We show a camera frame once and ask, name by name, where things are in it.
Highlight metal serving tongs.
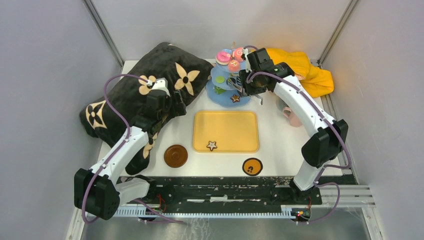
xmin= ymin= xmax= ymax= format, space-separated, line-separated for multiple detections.
xmin=227 ymin=76 xmax=266 ymax=106

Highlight black sandwich cookie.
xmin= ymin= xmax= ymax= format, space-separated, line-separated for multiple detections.
xmin=233 ymin=76 xmax=243 ymax=88

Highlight blue three-tier cake stand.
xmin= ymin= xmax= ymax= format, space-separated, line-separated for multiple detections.
xmin=205 ymin=43 xmax=258 ymax=108

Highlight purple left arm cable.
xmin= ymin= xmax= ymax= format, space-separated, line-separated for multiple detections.
xmin=80 ymin=74 xmax=155 ymax=224

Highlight yellow black round coaster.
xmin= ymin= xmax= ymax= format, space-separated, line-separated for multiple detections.
xmin=242 ymin=157 xmax=264 ymax=177

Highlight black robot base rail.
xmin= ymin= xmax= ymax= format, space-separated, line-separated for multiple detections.
xmin=141 ymin=176 xmax=323 ymax=214

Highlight black floral plush pillow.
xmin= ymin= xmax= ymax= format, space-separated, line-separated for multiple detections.
xmin=79 ymin=42 xmax=213 ymax=175

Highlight pink round candy cake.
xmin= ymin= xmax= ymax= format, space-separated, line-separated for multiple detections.
xmin=227 ymin=59 xmax=241 ymax=73

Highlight green macaron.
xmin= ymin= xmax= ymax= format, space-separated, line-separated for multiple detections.
xmin=215 ymin=75 xmax=226 ymax=84

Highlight star cookie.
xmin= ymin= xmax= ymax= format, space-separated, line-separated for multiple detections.
xmin=206 ymin=141 xmax=218 ymax=152
xmin=230 ymin=94 xmax=240 ymax=103

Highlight yellow serving tray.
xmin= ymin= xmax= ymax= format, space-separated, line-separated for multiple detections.
xmin=192 ymin=110 xmax=260 ymax=154

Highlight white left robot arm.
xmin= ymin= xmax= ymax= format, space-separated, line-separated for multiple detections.
xmin=74 ymin=89 xmax=186 ymax=222

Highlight salmon swirl cake slice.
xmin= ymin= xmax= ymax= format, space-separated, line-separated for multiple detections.
xmin=231 ymin=47 xmax=245 ymax=63

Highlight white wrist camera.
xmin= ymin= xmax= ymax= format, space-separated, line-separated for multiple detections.
xmin=242 ymin=47 xmax=255 ymax=63
xmin=151 ymin=77 xmax=171 ymax=97

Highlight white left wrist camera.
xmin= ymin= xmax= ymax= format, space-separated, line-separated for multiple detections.
xmin=151 ymin=77 xmax=171 ymax=97

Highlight brown round coaster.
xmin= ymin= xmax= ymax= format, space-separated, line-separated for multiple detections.
xmin=163 ymin=144 xmax=188 ymax=168

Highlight yellow garment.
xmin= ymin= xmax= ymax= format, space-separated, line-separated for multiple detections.
xmin=266 ymin=48 xmax=335 ymax=98

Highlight pink frosted donut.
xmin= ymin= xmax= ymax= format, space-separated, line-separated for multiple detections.
xmin=215 ymin=49 xmax=232 ymax=66

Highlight green swirl roll cake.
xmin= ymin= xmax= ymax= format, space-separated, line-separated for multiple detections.
xmin=213 ymin=86 xmax=226 ymax=95

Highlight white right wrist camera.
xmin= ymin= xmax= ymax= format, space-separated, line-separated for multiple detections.
xmin=242 ymin=47 xmax=255 ymax=63

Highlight pink mug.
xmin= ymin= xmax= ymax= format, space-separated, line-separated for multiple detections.
xmin=282 ymin=106 xmax=303 ymax=128

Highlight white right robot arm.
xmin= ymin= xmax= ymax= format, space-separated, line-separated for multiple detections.
xmin=239 ymin=48 xmax=348 ymax=204

